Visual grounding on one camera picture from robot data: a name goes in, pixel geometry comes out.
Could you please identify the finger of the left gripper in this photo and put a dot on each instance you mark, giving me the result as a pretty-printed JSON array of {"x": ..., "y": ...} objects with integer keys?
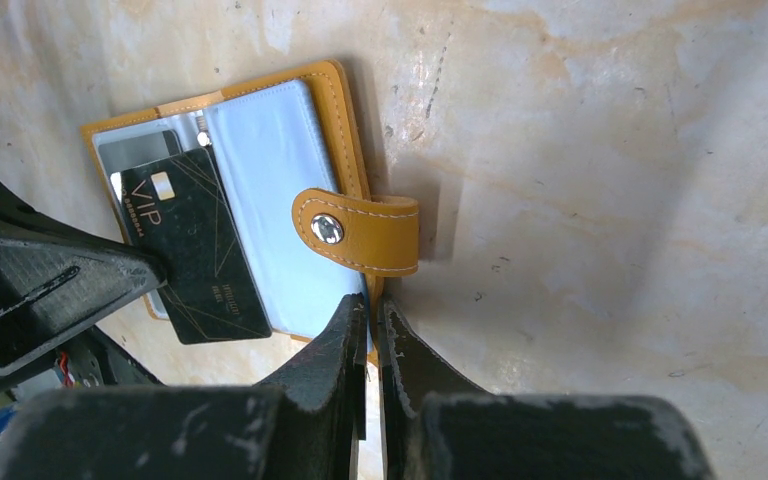
[
  {"x": 54, "y": 287},
  {"x": 15, "y": 211}
]

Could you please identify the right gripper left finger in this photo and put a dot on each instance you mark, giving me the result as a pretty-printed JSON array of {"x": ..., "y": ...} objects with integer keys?
[{"x": 303, "y": 421}]

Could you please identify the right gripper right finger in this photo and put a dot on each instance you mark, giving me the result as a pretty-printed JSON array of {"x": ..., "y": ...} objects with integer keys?
[{"x": 438, "y": 424}]

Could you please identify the grey card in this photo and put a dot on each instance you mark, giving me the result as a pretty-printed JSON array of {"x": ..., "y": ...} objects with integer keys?
[{"x": 127, "y": 153}]

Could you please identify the black VIP card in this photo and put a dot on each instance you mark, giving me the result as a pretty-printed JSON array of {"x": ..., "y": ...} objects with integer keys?
[{"x": 176, "y": 209}]

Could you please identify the orange leather card holder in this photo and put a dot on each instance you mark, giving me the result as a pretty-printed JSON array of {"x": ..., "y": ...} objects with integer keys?
[{"x": 287, "y": 150}]

